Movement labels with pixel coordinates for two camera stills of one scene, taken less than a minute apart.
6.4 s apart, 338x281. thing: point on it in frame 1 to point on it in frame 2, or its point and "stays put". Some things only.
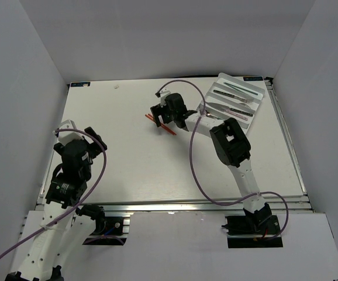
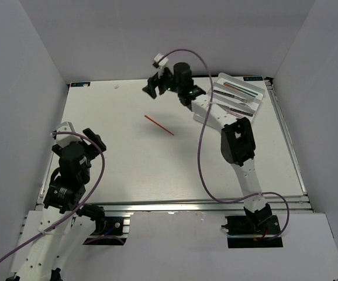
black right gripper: [158, 110] to [156, 81]
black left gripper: [95, 146] stays put
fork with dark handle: [230, 95] stays put
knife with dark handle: [229, 109] stays put
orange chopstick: [164, 125] to [231, 86]
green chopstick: [239, 88] stays put
